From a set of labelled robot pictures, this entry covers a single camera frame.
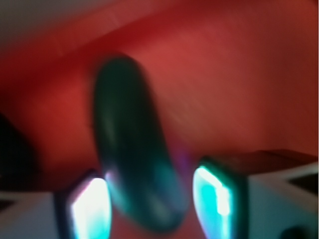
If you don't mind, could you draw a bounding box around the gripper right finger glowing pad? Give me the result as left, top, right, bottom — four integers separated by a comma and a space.
192, 156, 248, 239

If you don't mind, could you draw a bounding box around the red plastic tray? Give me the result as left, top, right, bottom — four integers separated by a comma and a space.
0, 0, 319, 239

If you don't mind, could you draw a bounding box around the dark green plastic pickle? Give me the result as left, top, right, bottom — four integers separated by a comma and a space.
93, 55, 188, 233

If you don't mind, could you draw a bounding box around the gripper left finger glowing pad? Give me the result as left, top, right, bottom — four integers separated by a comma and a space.
53, 170, 112, 239

